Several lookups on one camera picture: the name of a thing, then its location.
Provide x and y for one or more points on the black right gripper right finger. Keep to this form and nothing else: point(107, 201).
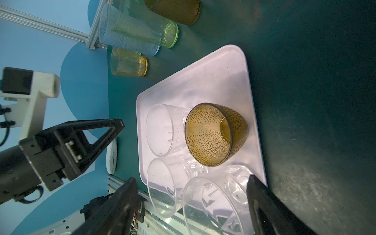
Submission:
point(269, 215)

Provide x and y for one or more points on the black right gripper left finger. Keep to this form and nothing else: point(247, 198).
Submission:
point(111, 214)

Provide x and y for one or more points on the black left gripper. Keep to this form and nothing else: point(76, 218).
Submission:
point(64, 151)

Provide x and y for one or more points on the clear faceted glass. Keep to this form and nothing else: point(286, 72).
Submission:
point(216, 203)
point(167, 178)
point(165, 129)

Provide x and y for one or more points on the amber dimpled glass front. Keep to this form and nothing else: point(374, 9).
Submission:
point(214, 133)

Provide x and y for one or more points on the white round disc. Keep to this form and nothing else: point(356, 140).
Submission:
point(112, 156)

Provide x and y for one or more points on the short yellow glass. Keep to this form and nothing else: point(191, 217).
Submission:
point(128, 63)

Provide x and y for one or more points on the tall blue plastic glass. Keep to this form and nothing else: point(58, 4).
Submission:
point(114, 39)

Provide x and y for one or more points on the tall green plastic glass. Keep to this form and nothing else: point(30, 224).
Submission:
point(133, 19)

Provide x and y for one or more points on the dark amber dimpled glass back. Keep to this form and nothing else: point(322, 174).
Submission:
point(182, 11)

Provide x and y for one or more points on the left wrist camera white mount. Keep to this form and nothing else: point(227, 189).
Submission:
point(29, 90)

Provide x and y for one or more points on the aluminium frame left post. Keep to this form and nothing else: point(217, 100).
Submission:
point(92, 39)

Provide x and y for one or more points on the aluminium frame back rail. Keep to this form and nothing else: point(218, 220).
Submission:
point(41, 24)

